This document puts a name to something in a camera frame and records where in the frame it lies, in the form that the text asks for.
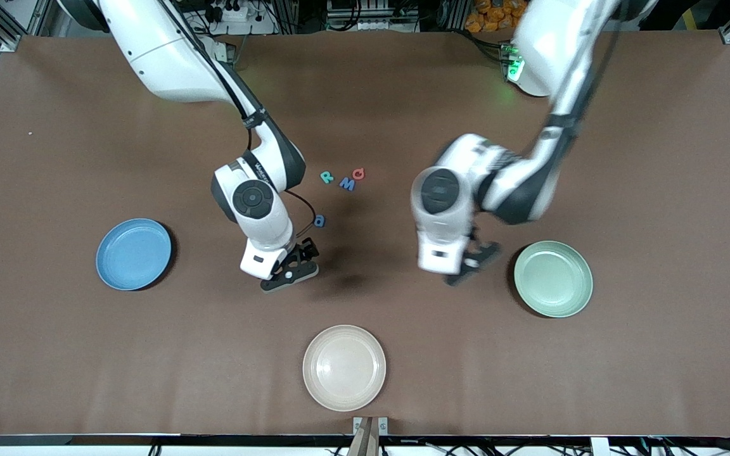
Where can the metal clamp bracket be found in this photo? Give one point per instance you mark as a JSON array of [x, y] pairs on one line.
[[357, 423]]

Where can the white power strip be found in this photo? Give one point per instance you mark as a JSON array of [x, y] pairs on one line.
[[238, 14]]

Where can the orange packet pile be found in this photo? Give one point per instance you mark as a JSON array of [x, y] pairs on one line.
[[492, 16]]

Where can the green round plate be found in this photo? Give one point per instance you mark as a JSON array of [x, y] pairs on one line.
[[553, 279]]

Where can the beige round plate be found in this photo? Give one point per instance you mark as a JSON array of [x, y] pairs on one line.
[[344, 368]]

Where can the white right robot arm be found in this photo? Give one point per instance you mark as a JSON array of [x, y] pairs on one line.
[[175, 57]]

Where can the teal uppercase R letter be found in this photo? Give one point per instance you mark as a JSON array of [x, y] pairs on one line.
[[326, 177]]

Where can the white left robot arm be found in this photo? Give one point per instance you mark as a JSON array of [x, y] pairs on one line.
[[466, 161]]

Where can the blue uppercase M letter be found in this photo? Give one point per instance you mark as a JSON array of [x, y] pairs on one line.
[[346, 184]]

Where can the red uppercase Q letter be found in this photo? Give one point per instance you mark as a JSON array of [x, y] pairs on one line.
[[358, 173]]

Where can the blue round plate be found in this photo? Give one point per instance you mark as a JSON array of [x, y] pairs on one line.
[[134, 254]]

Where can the white electronics rack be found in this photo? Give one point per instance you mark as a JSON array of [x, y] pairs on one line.
[[371, 25]]

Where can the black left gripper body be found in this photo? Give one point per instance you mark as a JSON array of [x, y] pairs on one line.
[[474, 242]]

